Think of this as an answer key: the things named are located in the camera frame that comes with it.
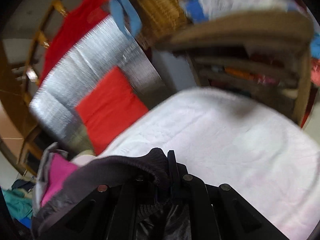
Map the black puffer jacket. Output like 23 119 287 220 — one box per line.
31 148 191 239

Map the pink folded garment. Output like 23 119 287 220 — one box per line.
41 153 78 207

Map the white terry bed cover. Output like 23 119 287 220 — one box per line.
71 87 320 240

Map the blue garment on floor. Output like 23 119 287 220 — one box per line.
19 217 31 229

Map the grey garment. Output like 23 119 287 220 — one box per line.
32 142 68 216

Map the teal garment on floor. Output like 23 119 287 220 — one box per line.
2 189 33 220

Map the red cushion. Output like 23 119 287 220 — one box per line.
75 66 149 155

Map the silver grey blanket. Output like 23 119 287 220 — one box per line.
29 15 172 154

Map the wooden shelf unit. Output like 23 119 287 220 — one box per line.
156 10 313 125

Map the red blanket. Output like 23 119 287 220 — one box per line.
40 0 109 83

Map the blue cloth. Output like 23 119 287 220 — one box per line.
109 0 142 38

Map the wicker basket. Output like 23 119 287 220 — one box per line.
130 0 190 49

